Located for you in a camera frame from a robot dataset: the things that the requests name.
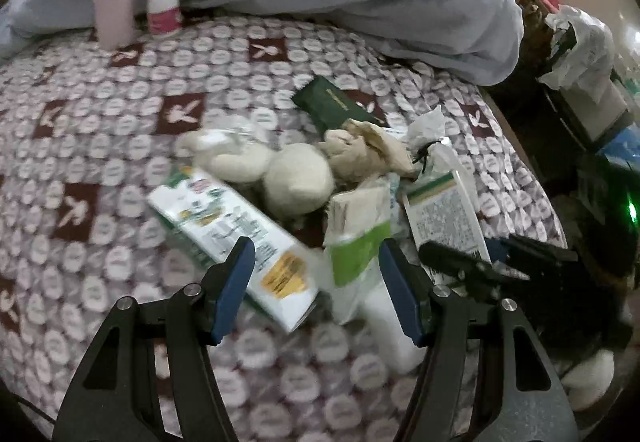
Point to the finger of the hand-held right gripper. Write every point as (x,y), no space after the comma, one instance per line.
(530,247)
(450,259)

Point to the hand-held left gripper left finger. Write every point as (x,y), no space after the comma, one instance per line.
(232,292)

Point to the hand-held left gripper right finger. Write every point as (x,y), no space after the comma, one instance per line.
(400,292)

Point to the green and white carton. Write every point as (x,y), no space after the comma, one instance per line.
(225,227)

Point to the green tissue pack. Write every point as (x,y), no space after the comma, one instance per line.
(357,242)

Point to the beige cloth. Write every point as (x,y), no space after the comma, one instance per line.
(360,150)

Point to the person's right hand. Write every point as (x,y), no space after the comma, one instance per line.
(590,377)

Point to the white plastic bottle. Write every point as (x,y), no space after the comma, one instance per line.
(387,332)

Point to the clear packet with printed label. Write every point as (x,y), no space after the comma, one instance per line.
(445,217)

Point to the white plush rabbit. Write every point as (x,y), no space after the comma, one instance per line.
(295,179)

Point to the blue plastic package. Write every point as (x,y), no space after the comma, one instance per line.
(622,147)

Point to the printed bed blanket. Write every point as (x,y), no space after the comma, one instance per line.
(125,132)

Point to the dark green booklet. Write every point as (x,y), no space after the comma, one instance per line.
(325,105)

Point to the large white plastic bag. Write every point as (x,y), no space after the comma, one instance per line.
(582,47)

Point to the white pill bottle pink label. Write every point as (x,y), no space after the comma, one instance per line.
(162,2)

